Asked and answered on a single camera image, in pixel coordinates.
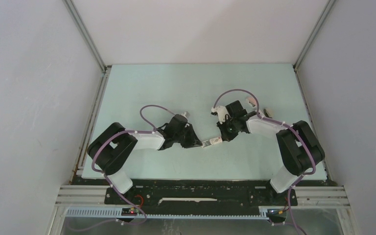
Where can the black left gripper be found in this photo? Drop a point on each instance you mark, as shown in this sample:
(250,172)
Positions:
(193,141)

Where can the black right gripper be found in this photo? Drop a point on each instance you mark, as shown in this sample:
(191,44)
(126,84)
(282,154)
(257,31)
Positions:
(225,135)

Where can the white staple tray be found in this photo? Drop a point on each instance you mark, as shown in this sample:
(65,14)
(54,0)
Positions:
(206,143)

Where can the pink stapler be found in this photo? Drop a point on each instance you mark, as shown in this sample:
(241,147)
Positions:
(251,101)

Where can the beige stapler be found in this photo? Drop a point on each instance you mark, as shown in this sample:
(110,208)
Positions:
(268,113)

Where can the small white staple box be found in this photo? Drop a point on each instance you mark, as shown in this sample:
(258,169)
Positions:
(215,141)

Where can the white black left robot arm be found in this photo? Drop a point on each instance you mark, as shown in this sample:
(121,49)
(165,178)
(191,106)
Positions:
(111,149)

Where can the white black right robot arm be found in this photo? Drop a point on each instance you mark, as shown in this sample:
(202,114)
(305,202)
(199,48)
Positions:
(299,148)

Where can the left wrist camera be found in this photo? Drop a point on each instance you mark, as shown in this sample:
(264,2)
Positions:
(184,115)

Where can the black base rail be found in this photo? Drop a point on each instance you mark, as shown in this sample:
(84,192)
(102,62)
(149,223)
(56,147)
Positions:
(201,197)

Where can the aluminium frame rail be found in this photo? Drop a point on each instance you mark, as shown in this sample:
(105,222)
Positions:
(82,201)

